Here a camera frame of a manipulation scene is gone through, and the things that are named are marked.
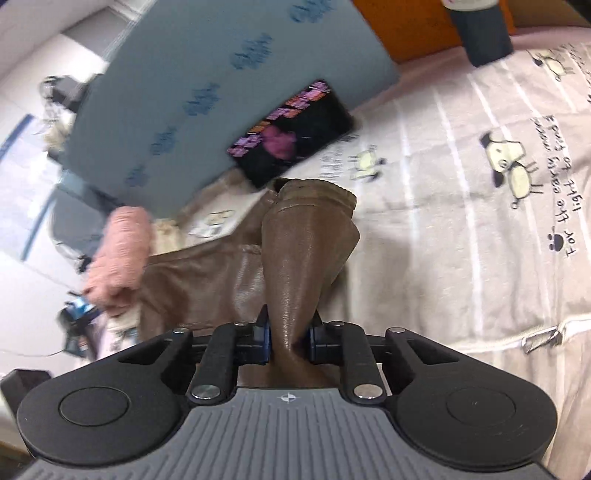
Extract orange wooden headboard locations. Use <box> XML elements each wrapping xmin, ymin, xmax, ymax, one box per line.
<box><xmin>353</xmin><ymin>0</ymin><xmax>515</xmax><ymax>65</ymax></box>

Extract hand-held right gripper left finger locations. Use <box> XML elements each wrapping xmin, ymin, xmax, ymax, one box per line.
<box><xmin>117</xmin><ymin>305</ymin><xmax>273</xmax><ymax>402</ymax></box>

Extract black device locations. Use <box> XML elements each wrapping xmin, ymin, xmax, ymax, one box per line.
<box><xmin>44</xmin><ymin>74</ymin><xmax>101</xmax><ymax>115</ymax></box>

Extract printed bed cover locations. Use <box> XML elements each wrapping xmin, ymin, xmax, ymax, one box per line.
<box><xmin>99</xmin><ymin>39</ymin><xmax>591</xmax><ymax>476</ymax></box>

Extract blue patterned pillow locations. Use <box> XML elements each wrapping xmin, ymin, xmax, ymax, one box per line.
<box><xmin>62</xmin><ymin>0</ymin><xmax>400</xmax><ymax>210</ymax></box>

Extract cream cloth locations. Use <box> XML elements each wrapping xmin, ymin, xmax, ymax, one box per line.
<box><xmin>148</xmin><ymin>219</ymin><xmax>186</xmax><ymax>254</ymax></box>

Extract metal zipper pull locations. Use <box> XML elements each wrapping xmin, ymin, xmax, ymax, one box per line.
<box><xmin>522</xmin><ymin>325</ymin><xmax>561</xmax><ymax>354</ymax></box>

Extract brown pants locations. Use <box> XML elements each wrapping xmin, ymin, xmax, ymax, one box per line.
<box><xmin>139</xmin><ymin>178</ymin><xmax>361</xmax><ymax>388</ymax></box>

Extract dark blue cylinder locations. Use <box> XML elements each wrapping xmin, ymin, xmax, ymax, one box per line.
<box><xmin>450</xmin><ymin>0</ymin><xmax>515</xmax><ymax>68</ymax></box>

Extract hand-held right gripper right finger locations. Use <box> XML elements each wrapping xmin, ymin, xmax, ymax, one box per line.
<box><xmin>305</xmin><ymin>311</ymin><xmax>458</xmax><ymax>404</ymax></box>

